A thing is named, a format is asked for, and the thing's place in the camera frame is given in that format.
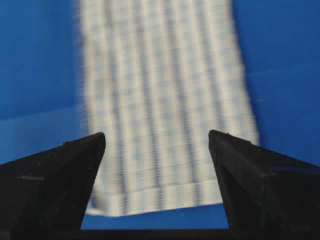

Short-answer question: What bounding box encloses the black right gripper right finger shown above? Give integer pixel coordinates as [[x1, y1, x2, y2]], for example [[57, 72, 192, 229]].
[[208, 130, 320, 240]]

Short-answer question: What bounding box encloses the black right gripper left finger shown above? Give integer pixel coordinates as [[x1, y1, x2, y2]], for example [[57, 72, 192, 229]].
[[0, 132, 106, 240]]

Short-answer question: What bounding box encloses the white blue striped towel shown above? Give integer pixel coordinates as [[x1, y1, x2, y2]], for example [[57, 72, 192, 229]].
[[75, 0, 259, 217]]

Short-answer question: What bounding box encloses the blue table cloth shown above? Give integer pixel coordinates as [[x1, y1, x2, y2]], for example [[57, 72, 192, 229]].
[[0, 0, 320, 229]]

